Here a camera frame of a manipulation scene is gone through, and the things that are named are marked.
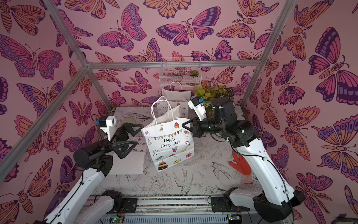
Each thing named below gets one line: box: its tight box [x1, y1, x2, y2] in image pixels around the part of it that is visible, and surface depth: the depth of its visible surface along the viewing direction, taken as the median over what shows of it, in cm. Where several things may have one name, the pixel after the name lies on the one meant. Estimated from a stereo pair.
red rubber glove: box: [228, 150, 254, 185], surface depth 86 cm
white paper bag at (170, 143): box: [140, 96, 195, 172], surface depth 62 cm
